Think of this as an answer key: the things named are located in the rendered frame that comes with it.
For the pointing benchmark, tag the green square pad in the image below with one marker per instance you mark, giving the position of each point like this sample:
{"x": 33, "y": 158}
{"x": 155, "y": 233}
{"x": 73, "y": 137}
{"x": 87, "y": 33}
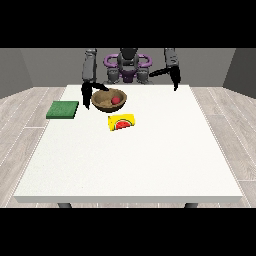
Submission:
{"x": 62, "y": 109}

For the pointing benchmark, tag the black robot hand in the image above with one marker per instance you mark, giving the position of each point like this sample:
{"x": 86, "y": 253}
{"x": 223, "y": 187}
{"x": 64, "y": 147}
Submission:
{"x": 174, "y": 76}
{"x": 86, "y": 91}

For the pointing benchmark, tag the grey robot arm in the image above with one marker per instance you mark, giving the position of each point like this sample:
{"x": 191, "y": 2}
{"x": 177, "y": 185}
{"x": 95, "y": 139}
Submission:
{"x": 171, "y": 57}
{"x": 89, "y": 66}

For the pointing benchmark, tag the grey robot trunk purple rings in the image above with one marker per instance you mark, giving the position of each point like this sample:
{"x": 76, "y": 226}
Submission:
{"x": 128, "y": 68}

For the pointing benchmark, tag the brown wooden bowl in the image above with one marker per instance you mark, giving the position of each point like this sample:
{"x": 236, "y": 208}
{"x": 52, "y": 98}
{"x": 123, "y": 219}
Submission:
{"x": 109, "y": 100}

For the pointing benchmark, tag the yellow cup with melon print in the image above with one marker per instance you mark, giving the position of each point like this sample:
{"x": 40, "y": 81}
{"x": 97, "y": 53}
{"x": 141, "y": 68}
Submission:
{"x": 121, "y": 122}

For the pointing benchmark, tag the small red ball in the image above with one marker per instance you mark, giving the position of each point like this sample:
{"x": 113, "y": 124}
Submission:
{"x": 115, "y": 100}

